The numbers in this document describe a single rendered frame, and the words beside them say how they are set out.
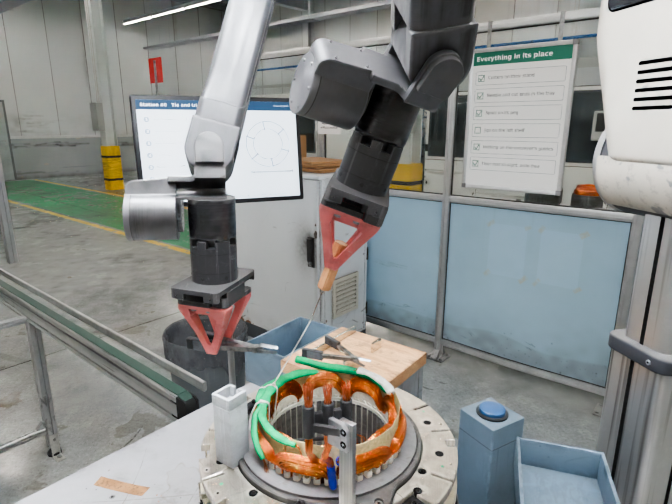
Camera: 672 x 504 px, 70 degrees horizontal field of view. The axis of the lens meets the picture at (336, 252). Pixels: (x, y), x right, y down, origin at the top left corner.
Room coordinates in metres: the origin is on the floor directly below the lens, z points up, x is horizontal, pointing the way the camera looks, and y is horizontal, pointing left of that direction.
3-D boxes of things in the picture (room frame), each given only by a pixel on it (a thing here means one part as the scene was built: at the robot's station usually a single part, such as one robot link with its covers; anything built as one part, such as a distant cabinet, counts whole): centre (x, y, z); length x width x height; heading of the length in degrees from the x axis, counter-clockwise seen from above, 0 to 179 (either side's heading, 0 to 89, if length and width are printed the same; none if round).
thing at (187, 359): (2.08, 0.61, 0.39); 0.39 x 0.39 x 0.35
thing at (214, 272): (0.59, 0.15, 1.31); 0.10 x 0.07 x 0.07; 163
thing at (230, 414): (0.50, 0.12, 1.14); 0.03 x 0.03 x 0.09; 56
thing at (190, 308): (0.59, 0.16, 1.24); 0.07 x 0.07 x 0.09; 73
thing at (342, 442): (0.40, 0.00, 1.20); 0.02 x 0.01 x 0.03; 48
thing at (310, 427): (0.41, 0.01, 1.21); 0.04 x 0.04 x 0.03; 56
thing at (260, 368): (0.91, 0.09, 0.92); 0.17 x 0.11 x 0.28; 143
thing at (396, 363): (0.82, -0.03, 1.05); 0.20 x 0.19 x 0.02; 53
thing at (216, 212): (0.59, 0.16, 1.37); 0.07 x 0.06 x 0.07; 102
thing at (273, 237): (3.27, 0.32, 0.60); 1.02 x 0.55 x 1.20; 50
